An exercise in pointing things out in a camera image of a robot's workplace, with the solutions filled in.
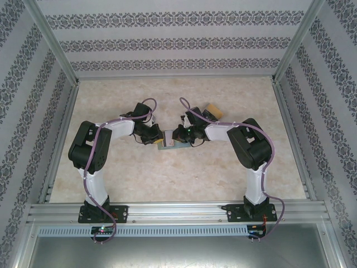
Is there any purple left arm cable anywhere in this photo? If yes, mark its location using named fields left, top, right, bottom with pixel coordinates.
left=83, top=97, right=157, bottom=245

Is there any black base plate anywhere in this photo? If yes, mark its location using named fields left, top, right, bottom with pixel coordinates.
left=78, top=205, right=129, bottom=224
left=226, top=203, right=278, bottom=223

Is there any grey metal sheet panel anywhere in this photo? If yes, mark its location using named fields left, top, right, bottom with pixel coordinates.
left=27, top=236, right=332, bottom=268

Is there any aluminium mounting rail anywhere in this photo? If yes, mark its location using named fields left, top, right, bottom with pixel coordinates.
left=26, top=203, right=330, bottom=224

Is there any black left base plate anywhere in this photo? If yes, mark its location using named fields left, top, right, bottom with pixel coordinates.
left=78, top=205, right=129, bottom=224

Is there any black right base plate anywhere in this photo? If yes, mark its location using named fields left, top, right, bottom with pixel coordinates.
left=226, top=203, right=278, bottom=223

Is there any grey slotted cable duct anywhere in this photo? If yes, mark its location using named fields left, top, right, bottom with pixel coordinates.
left=37, top=225, right=249, bottom=237

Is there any aluminium table side rail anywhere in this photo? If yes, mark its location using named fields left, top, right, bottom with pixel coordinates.
left=272, top=82, right=317, bottom=202
left=38, top=82, right=81, bottom=204

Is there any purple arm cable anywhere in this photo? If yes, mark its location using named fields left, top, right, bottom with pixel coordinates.
left=179, top=97, right=285, bottom=242
left=83, top=97, right=157, bottom=245

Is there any left circuit board green light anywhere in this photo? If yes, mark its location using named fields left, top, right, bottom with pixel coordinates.
left=91, top=226, right=115, bottom=235

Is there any light blue card holder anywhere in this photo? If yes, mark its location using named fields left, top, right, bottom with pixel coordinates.
left=156, top=139, right=193, bottom=151

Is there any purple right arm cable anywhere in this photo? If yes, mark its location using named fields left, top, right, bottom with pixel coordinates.
left=179, top=97, right=285, bottom=242

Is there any aluminium frame post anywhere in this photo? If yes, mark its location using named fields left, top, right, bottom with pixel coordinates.
left=23, top=0, right=80, bottom=86
left=272, top=0, right=334, bottom=84

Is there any right circuit board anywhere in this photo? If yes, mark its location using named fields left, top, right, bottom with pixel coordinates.
left=249, top=224, right=267, bottom=238

